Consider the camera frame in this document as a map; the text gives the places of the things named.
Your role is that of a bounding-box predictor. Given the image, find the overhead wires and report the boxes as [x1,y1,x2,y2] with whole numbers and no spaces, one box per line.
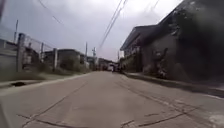
[36,0,161,51]

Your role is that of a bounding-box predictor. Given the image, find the wire fence with concrete posts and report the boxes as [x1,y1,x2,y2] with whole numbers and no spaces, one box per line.
[0,24,59,74]

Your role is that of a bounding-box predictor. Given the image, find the grey two-storey building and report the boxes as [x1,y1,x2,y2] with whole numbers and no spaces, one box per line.
[119,24,158,74]

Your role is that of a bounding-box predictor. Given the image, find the dark kerb strip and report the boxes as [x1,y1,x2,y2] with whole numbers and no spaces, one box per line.
[122,71,224,99]

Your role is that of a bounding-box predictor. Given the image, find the dark overgrown building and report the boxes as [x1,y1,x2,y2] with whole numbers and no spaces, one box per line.
[141,0,224,88]

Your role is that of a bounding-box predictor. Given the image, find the weedy roadside verge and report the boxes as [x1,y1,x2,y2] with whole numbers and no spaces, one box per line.
[0,63,93,88]

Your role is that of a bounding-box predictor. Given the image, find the vehicle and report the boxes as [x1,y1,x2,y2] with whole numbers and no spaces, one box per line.
[106,62,122,73]

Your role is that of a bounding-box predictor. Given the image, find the low grey house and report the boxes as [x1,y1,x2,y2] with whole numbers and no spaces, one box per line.
[43,48,87,71]

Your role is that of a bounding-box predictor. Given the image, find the thin utility pole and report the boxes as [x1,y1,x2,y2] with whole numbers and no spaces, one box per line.
[13,19,20,44]

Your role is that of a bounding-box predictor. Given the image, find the grey concrete road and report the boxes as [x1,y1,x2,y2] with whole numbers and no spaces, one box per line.
[0,70,224,128]

